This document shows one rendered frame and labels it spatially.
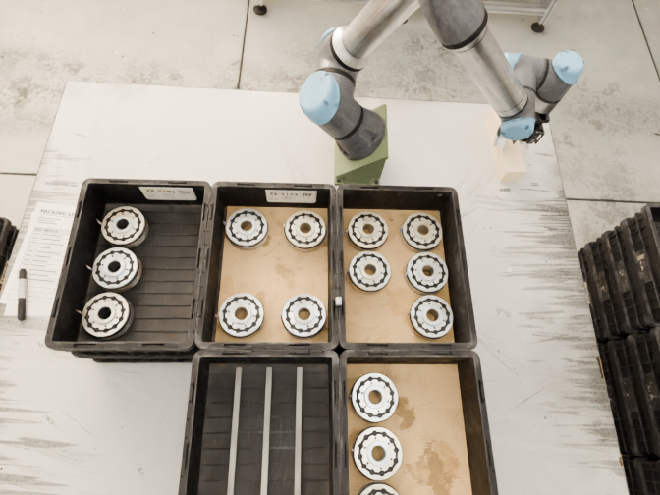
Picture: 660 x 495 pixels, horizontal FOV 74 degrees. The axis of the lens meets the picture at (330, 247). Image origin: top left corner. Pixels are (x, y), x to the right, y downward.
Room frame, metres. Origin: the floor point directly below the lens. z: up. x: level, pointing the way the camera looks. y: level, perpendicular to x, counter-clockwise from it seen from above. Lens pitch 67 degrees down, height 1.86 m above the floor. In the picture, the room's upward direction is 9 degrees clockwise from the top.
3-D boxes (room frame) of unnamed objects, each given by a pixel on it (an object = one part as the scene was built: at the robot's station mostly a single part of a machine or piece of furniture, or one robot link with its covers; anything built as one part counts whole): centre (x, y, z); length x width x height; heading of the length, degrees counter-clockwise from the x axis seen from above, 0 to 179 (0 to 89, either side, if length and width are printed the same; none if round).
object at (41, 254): (0.33, 0.73, 0.70); 0.33 x 0.23 x 0.01; 7
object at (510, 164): (0.92, -0.50, 0.73); 0.24 x 0.06 x 0.06; 11
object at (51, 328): (0.29, 0.42, 0.92); 0.40 x 0.30 x 0.02; 9
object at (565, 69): (0.90, -0.50, 1.04); 0.09 x 0.08 x 0.11; 89
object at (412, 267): (0.40, -0.25, 0.86); 0.10 x 0.10 x 0.01
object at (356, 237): (0.48, -0.09, 0.86); 0.10 x 0.10 x 0.01
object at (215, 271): (0.34, 0.13, 0.87); 0.40 x 0.30 x 0.11; 9
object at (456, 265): (0.38, -0.17, 0.87); 0.40 x 0.30 x 0.11; 9
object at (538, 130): (0.89, -0.50, 0.88); 0.09 x 0.08 x 0.12; 11
